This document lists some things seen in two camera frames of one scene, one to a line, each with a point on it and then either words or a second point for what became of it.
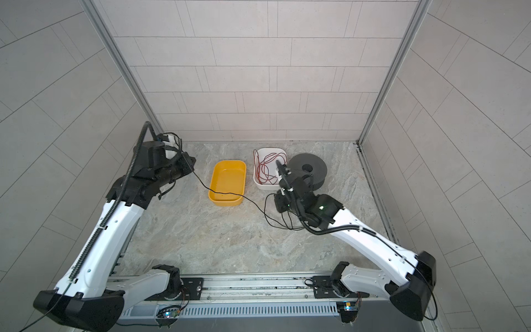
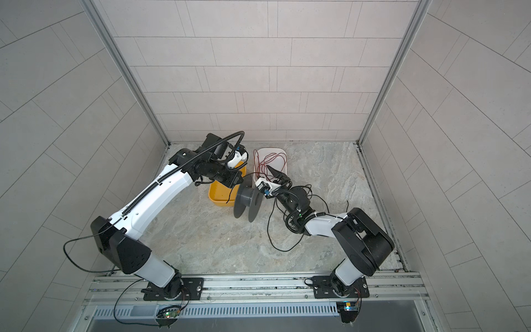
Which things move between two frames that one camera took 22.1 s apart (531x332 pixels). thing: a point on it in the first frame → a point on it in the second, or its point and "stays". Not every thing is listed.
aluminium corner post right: [417, 19] stays
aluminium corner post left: [125, 66] stays
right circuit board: [348, 310] stays
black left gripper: [182, 162] → [233, 180]
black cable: [239, 194] → [299, 241]
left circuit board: [168, 311] stays
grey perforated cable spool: [310, 166] → [248, 197]
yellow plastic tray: [227, 176] stays
